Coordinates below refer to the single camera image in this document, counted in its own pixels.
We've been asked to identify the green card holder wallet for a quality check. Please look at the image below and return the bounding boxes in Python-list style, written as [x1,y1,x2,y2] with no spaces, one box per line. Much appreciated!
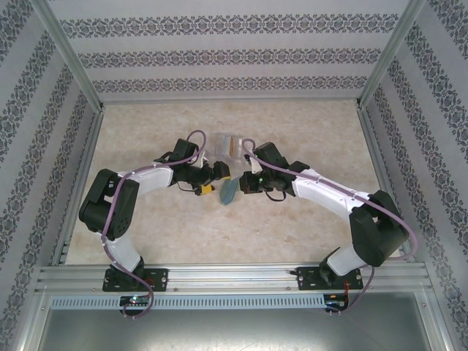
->
[218,177,242,206]

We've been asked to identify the clear acrylic card stand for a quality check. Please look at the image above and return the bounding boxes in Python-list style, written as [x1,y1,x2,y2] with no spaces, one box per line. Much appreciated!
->
[213,133,245,167]

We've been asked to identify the left small circuit board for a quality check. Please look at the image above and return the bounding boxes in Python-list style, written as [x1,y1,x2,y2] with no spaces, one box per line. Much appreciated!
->
[120,295,151,306]

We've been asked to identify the grey metal sheet panel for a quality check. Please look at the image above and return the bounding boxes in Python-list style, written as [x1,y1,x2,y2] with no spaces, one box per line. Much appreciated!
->
[36,309,436,351]

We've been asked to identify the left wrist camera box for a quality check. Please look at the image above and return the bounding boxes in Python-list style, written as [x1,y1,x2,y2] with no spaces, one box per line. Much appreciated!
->
[192,150,210,170]

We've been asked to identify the aluminium mounting rail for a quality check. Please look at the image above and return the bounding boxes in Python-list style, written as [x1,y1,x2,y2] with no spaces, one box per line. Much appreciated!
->
[34,263,429,294]

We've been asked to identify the aluminium frame side rail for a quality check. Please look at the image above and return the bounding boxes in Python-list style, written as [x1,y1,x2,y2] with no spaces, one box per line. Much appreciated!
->
[356,107,417,263]
[50,107,107,267]

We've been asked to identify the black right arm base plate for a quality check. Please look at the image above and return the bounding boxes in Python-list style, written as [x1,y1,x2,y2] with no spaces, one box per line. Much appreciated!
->
[296,265,365,292]

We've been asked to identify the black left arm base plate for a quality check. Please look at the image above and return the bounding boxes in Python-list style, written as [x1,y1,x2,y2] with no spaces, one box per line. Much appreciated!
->
[102,268,170,293]

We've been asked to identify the grey slotted cable duct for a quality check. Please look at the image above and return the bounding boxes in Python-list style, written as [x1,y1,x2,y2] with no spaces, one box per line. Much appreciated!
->
[49,294,348,310]

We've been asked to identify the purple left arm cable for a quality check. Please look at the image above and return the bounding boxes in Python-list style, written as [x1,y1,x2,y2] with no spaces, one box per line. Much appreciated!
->
[101,129,208,321]

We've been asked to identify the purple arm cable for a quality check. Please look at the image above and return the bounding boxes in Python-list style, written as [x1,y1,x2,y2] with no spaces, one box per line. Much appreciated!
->
[101,129,208,321]
[241,137,420,317]

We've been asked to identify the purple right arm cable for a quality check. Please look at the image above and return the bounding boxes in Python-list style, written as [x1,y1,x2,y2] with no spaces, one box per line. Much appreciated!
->
[241,137,420,317]

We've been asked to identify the aluminium frame upright post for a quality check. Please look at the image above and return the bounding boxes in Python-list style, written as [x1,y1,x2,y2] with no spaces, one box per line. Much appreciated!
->
[31,0,107,113]
[355,0,429,110]

